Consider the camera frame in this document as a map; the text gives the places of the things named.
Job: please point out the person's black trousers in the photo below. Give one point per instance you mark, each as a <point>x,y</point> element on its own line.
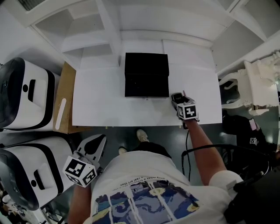
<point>151,147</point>

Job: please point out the white ornate side table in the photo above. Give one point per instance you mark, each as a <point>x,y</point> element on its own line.
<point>256,85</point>

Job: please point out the black box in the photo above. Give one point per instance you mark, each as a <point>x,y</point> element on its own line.
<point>146,72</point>

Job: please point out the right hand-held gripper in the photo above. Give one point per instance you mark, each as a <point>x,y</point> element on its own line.
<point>188,110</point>

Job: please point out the person's left forearm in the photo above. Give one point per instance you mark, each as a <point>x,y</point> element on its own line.
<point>79,203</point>

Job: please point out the brown cardboard box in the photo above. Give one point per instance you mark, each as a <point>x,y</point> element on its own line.
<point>65,98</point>

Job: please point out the person's right forearm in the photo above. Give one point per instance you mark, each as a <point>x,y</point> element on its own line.
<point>202,151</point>

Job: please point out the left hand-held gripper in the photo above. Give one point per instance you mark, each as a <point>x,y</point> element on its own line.
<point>79,169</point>

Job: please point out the pink makeup stick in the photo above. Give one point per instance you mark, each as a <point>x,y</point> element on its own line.
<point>184,93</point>

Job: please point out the person's white printed shirt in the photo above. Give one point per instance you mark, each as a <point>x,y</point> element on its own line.
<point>148,186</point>

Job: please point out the white shelf unit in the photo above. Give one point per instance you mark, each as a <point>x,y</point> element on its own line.
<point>153,24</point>

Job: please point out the white and black machine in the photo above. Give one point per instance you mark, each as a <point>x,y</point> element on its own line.
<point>32,172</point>
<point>28,94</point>

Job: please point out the person's white shoe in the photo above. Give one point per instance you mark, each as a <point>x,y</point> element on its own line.
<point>142,135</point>
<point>122,150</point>

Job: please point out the pink phone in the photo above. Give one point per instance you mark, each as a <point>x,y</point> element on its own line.
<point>253,123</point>

